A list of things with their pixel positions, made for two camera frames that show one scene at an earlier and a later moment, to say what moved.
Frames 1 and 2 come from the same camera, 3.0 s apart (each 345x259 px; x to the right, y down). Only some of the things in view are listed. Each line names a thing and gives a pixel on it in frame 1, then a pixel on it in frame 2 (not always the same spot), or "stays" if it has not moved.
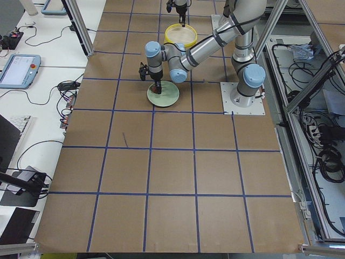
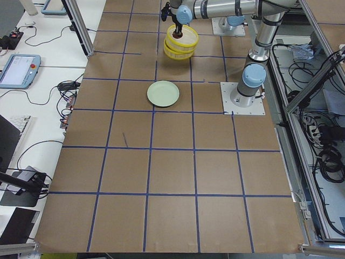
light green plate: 169,95 stays
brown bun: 153,89 -> 177,35
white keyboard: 20,122 stays
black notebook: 19,226 stays
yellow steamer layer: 176,33 stays
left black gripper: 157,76 -> 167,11
